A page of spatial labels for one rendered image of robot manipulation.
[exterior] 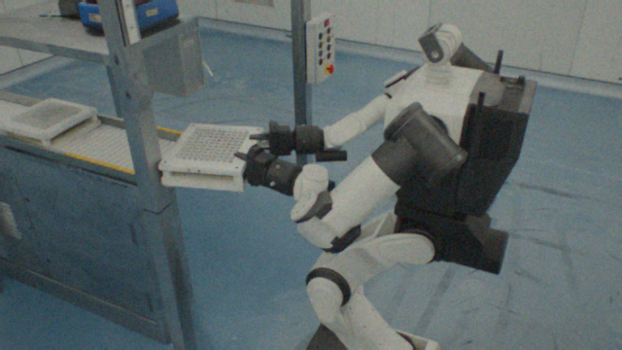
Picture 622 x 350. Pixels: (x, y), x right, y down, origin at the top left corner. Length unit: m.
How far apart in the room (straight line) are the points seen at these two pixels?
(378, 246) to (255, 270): 1.23
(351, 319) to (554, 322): 1.08
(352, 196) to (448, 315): 1.42
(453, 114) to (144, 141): 0.82
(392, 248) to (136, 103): 0.76
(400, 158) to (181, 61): 0.86
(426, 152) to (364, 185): 0.13
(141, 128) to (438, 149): 0.81
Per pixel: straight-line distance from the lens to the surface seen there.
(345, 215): 1.09
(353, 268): 1.58
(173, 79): 1.75
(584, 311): 2.63
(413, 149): 1.06
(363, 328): 1.73
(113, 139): 2.04
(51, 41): 1.65
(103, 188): 1.87
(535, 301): 2.60
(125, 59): 1.44
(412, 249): 1.42
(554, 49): 4.76
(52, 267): 2.55
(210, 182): 1.54
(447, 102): 1.18
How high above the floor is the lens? 1.71
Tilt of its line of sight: 32 degrees down
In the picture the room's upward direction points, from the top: 2 degrees counter-clockwise
